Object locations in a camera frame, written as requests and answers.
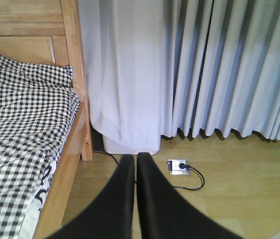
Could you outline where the white appliance behind curtain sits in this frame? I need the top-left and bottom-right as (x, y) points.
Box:
(101, 133), (161, 155)

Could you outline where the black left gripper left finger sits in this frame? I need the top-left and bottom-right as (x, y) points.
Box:
(48, 154), (135, 239)

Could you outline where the silver floor power outlet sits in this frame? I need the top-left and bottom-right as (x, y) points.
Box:
(167, 159), (190, 175)

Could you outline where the light grey pleated curtain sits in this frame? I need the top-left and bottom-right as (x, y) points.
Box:
(79, 0), (280, 145)

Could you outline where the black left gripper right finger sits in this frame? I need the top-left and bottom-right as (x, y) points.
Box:
(137, 152), (240, 239)

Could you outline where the black white checkered bedding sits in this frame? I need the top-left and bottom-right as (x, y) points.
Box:
(0, 55), (80, 239)

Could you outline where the wooden bed frame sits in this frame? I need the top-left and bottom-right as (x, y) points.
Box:
(0, 0), (92, 239)

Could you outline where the black power cord on floor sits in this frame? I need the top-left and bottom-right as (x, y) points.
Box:
(92, 150), (205, 192)

